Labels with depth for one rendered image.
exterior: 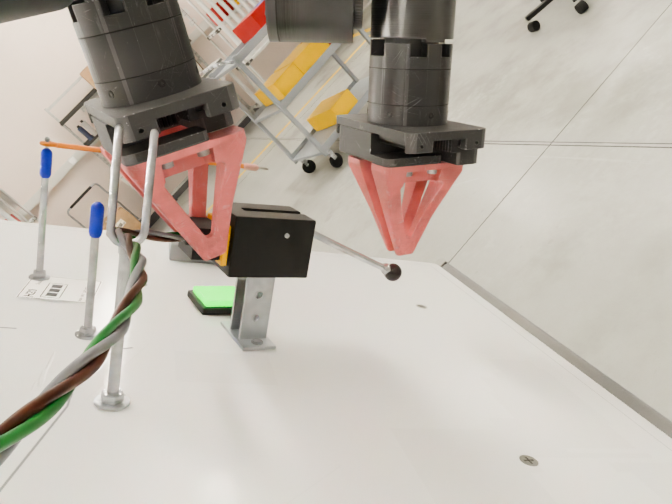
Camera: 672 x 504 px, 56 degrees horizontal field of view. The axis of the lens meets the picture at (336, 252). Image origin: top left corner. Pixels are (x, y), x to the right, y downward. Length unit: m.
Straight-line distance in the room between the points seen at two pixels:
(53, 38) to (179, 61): 8.13
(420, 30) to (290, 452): 0.27
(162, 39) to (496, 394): 0.30
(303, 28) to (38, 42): 8.08
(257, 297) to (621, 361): 1.39
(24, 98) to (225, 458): 8.19
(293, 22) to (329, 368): 0.23
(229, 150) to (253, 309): 0.12
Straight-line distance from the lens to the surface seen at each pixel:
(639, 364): 1.72
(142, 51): 0.36
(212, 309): 0.48
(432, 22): 0.44
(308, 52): 4.39
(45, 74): 8.45
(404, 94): 0.44
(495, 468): 0.36
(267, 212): 0.42
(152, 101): 0.35
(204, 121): 0.37
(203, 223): 0.41
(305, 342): 0.45
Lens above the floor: 1.24
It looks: 22 degrees down
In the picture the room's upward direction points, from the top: 46 degrees counter-clockwise
